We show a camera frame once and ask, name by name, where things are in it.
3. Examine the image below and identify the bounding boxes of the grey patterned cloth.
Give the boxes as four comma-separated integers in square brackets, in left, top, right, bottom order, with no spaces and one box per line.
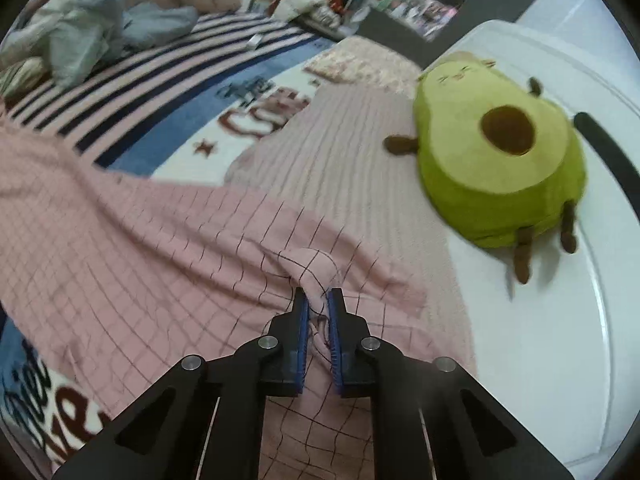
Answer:
[0,57,48,98]

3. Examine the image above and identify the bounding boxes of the pink checked pants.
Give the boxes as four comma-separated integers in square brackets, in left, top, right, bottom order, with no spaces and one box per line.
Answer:
[0,110,478,480]

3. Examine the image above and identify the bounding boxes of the pink ribbed cloth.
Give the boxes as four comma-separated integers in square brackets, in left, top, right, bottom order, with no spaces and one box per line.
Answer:
[225,82,451,281]

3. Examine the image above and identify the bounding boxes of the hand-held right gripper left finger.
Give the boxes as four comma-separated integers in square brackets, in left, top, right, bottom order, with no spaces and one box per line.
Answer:
[52,287,311,480]

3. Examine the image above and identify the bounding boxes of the dark cluttered shelf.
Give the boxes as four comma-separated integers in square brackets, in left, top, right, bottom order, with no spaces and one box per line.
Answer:
[350,0,561,43]

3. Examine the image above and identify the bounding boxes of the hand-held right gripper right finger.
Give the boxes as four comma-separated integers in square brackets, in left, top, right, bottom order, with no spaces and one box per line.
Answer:
[326,287,576,480]

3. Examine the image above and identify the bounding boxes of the black strap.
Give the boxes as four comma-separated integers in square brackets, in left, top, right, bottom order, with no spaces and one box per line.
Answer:
[574,112,640,206]

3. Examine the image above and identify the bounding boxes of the white bed sheet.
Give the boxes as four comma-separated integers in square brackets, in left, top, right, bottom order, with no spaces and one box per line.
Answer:
[425,19,640,476]

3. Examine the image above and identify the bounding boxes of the green avocado plush toy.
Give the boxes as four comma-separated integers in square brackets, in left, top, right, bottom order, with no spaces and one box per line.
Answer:
[384,52,588,285]

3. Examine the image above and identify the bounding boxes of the striped printed blanket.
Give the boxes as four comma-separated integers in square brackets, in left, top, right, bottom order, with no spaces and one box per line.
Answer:
[0,12,351,478]

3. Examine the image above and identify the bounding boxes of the beige floral pillow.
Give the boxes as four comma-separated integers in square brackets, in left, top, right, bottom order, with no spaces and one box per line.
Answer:
[305,36,426,98]

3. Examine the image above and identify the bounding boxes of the white cushion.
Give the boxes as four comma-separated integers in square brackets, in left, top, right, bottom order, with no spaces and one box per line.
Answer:
[272,0,321,22]

